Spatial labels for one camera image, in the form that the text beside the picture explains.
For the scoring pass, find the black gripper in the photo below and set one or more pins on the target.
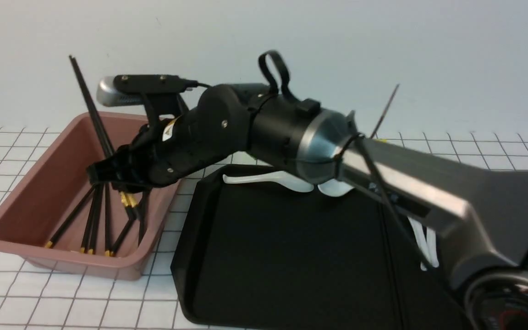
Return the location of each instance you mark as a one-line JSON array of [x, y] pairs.
[[210, 132]]

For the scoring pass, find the black chopstick gold band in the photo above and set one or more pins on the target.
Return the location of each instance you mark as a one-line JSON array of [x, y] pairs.
[[96, 117], [90, 103]]

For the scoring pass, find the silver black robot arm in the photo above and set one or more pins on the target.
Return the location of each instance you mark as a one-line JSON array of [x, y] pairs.
[[480, 215]]

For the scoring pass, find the black chopstick in bin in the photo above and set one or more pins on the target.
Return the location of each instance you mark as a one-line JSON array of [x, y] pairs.
[[69, 219], [120, 239], [107, 221], [90, 221], [94, 228]]

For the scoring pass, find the brown plastic bin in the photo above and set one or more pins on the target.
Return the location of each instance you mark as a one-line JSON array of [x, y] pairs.
[[49, 192]]

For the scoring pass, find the black plastic tray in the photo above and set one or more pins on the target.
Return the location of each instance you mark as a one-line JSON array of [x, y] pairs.
[[262, 256]]

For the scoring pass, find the white ceramic spoon far left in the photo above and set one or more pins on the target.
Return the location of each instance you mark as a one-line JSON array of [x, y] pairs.
[[282, 178]]

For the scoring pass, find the white ceramic spoon centre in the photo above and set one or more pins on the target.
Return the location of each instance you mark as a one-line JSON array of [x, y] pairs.
[[334, 188]]

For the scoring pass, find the white ceramic spoon upright left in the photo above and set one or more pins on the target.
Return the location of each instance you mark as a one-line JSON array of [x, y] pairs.
[[420, 238]]

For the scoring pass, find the white ceramic spoon upright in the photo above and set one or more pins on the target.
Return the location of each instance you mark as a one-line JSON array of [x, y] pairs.
[[420, 238], [431, 239]]

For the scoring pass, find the white ceramic spoon upright right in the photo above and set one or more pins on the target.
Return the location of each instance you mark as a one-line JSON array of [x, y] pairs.
[[431, 239]]

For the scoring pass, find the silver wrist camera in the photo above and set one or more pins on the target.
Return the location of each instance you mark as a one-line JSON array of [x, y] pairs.
[[126, 90]]

